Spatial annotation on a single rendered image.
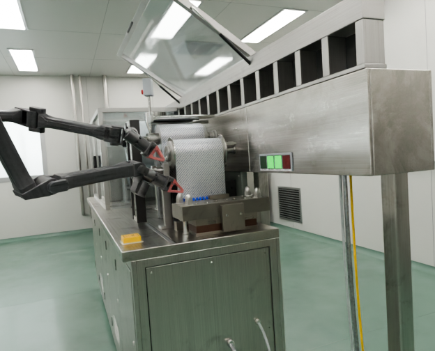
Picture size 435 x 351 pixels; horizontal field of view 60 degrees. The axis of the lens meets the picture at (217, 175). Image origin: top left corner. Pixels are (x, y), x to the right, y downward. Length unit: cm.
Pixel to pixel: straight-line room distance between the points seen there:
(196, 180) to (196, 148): 15
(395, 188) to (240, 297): 76
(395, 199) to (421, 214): 282
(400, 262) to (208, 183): 88
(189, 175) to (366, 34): 95
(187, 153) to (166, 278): 57
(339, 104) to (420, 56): 292
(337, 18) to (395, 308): 93
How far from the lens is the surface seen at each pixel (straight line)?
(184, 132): 198
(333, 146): 124
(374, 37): 120
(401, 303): 139
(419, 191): 409
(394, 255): 134
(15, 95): 735
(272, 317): 174
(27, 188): 138
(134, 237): 156
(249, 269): 162
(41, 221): 729
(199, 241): 150
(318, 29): 134
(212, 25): 171
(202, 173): 175
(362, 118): 114
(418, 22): 418
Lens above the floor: 123
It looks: 3 degrees down
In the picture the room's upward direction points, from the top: 4 degrees counter-clockwise
